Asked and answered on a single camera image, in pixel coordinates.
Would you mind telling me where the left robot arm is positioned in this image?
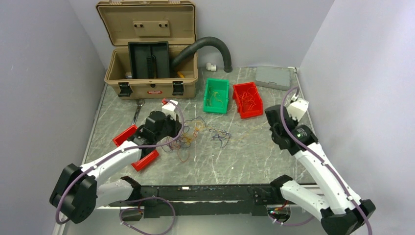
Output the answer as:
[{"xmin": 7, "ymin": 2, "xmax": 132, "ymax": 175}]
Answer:
[{"xmin": 49, "ymin": 108, "xmax": 184, "ymax": 225}]

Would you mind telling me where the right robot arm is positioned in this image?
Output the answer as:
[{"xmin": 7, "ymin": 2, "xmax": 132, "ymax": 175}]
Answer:
[{"xmin": 265, "ymin": 105, "xmax": 376, "ymax": 235}]

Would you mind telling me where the white pipe elbow fitting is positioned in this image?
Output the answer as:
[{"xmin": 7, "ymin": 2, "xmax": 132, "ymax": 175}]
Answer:
[{"xmin": 206, "ymin": 63, "xmax": 217, "ymax": 71}]

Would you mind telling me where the yellow tool in toolbox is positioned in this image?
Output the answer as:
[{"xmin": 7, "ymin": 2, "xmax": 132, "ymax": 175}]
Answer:
[{"xmin": 177, "ymin": 71, "xmax": 185, "ymax": 78}]

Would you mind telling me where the grey plastic case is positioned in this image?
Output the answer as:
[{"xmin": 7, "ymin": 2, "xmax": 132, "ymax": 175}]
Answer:
[{"xmin": 254, "ymin": 66, "xmax": 293, "ymax": 91}]

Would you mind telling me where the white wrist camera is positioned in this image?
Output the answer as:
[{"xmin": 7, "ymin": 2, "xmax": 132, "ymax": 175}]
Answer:
[
  {"xmin": 161, "ymin": 98, "xmax": 179, "ymax": 120},
  {"xmin": 286, "ymin": 97, "xmax": 309, "ymax": 122}
]

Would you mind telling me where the tan plastic toolbox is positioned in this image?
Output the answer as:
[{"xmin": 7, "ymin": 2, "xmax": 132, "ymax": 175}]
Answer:
[{"xmin": 96, "ymin": 0, "xmax": 198, "ymax": 100}]

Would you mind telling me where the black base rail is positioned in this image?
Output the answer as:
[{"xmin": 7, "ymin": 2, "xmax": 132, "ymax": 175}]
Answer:
[{"xmin": 109, "ymin": 184, "xmax": 291, "ymax": 218}]

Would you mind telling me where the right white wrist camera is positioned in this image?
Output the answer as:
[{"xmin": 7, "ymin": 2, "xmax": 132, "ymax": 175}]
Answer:
[{"xmin": 286, "ymin": 97, "xmax": 309, "ymax": 122}]

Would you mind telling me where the green plastic bin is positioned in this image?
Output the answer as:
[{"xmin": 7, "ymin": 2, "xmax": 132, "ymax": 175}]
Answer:
[{"xmin": 203, "ymin": 78, "xmax": 230, "ymax": 114}]

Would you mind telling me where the red plastic bin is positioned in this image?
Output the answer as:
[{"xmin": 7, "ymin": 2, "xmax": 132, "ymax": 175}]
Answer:
[{"xmin": 232, "ymin": 82, "xmax": 264, "ymax": 119}]

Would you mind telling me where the yellow cable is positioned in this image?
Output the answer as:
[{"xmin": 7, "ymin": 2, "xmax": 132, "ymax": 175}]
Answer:
[
  {"xmin": 207, "ymin": 86, "xmax": 226, "ymax": 109},
  {"xmin": 175, "ymin": 121, "xmax": 279, "ymax": 146}
]

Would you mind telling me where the red flat bin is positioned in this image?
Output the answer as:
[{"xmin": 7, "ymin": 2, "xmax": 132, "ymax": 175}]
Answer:
[{"xmin": 113, "ymin": 124, "xmax": 159, "ymax": 172}]

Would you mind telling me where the black toolbox tray insert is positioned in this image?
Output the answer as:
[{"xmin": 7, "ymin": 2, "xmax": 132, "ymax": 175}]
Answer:
[{"xmin": 128, "ymin": 41, "xmax": 170, "ymax": 79}]

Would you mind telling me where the metal wrench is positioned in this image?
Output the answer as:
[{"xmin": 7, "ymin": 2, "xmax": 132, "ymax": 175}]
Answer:
[{"xmin": 131, "ymin": 99, "xmax": 145, "ymax": 125}]

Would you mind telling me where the orange cable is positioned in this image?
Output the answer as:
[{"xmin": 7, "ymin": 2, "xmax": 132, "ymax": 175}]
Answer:
[
  {"xmin": 168, "ymin": 120, "xmax": 208, "ymax": 164},
  {"xmin": 238, "ymin": 85, "xmax": 262, "ymax": 113}
]

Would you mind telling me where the black corrugated hose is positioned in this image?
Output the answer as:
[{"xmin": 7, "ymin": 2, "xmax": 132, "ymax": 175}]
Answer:
[{"xmin": 171, "ymin": 36, "xmax": 233, "ymax": 73}]

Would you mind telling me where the aluminium frame profile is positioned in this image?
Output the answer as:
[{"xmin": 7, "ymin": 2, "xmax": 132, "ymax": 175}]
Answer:
[{"xmin": 296, "ymin": 185, "xmax": 327, "ymax": 210}]

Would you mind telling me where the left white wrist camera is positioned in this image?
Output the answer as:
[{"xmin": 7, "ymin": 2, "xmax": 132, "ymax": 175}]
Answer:
[{"xmin": 161, "ymin": 98, "xmax": 179, "ymax": 120}]

